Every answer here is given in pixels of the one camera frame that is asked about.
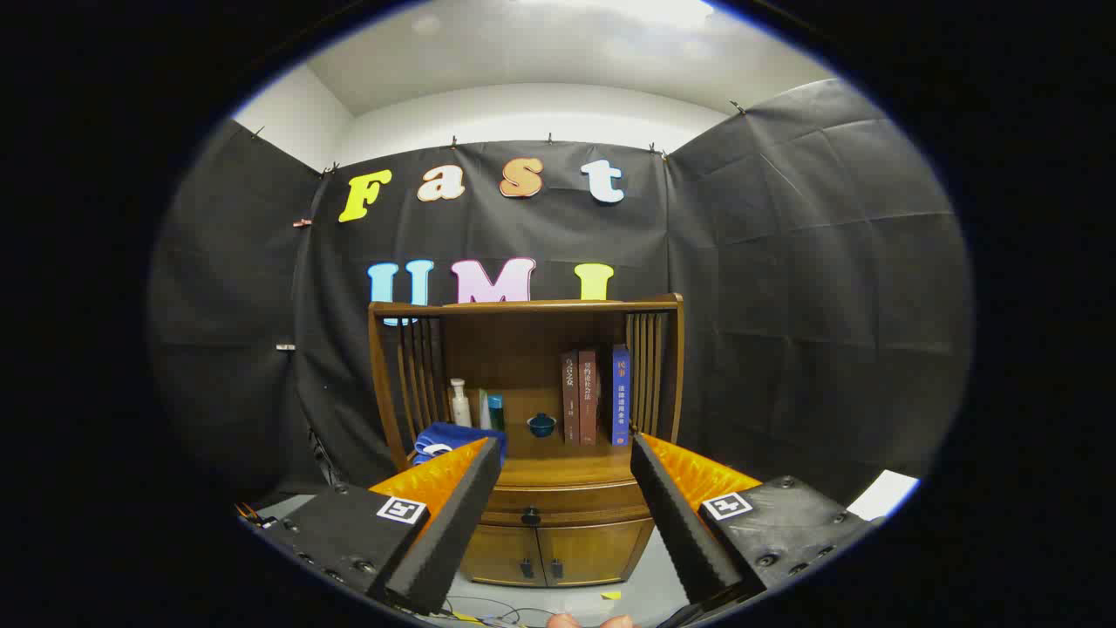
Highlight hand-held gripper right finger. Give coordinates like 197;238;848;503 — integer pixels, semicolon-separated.
629;432;877;607

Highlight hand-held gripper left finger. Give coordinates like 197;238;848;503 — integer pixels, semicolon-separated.
247;436;505;616

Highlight wooden drawer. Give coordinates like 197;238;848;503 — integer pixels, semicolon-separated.
482;484;655;529

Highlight wooden cabinet door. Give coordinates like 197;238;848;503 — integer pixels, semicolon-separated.
538;521;653;587
460;526;546;587

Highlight wooden countertop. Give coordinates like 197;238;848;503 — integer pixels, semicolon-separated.
410;423;677;489

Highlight wooden cabinet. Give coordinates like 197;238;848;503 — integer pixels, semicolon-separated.
368;294;685;588

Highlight blue folded towel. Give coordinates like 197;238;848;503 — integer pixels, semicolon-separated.
412;422;507;466

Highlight blue book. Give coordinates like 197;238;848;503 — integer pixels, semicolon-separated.
610;344;631;447

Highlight reddish brown book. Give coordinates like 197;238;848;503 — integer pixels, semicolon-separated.
578;350;599;447

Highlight dark brown book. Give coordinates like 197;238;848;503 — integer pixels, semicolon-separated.
561;351;582;447

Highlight thin floor cables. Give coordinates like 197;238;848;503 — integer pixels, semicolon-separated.
440;596;546;627

